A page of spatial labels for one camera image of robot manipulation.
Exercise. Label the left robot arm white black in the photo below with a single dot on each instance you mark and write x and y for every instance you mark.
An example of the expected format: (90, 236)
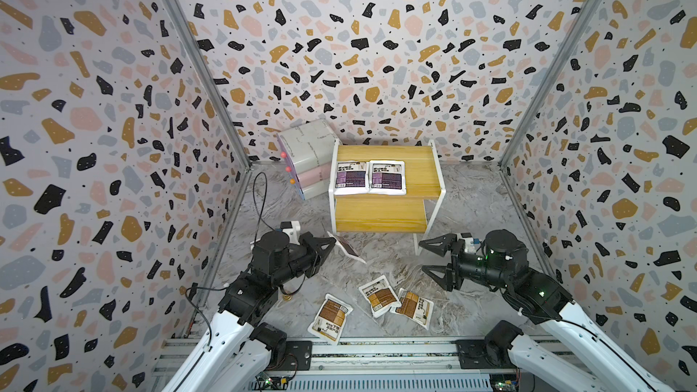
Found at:
(238, 345)

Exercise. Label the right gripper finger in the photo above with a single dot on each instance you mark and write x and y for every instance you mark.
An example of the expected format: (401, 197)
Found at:
(442, 245)
(444, 276)

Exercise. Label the two-tier wooden white shelf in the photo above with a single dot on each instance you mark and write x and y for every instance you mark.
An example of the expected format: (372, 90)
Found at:
(413, 212)

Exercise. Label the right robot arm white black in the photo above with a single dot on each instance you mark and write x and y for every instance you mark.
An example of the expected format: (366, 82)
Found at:
(499, 263)

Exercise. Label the corner aluminium profile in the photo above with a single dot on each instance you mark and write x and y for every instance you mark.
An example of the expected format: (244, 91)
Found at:
(190, 45)
(566, 49)

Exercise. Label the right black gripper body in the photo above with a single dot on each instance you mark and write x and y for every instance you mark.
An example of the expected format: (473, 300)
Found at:
(456, 249)

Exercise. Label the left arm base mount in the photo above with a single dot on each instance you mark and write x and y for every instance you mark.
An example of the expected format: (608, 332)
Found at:
(288, 354)

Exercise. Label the left corner aluminium profile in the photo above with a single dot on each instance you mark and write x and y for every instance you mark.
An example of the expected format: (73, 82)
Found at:
(190, 45)

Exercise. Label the white box behind shelf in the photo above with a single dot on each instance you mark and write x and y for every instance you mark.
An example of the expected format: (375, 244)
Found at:
(307, 146)

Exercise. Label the purple coffee bag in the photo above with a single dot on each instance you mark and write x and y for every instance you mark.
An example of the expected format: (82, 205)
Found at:
(387, 178)
(346, 248)
(351, 178)

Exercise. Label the right corner aluminium profile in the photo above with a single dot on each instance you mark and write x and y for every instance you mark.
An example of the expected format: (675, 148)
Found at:
(566, 49)

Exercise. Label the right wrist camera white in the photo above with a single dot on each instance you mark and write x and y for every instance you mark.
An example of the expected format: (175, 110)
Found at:
(471, 244)

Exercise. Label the brown coffee bag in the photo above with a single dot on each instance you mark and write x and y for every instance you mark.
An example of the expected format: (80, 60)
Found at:
(415, 308)
(330, 320)
(381, 296)

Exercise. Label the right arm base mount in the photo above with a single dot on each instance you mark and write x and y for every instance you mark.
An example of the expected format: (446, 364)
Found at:
(481, 354)

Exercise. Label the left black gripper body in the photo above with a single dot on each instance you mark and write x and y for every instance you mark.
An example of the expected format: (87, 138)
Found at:
(310, 260)

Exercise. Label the aluminium front rail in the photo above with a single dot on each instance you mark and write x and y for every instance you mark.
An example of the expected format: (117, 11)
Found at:
(398, 364)

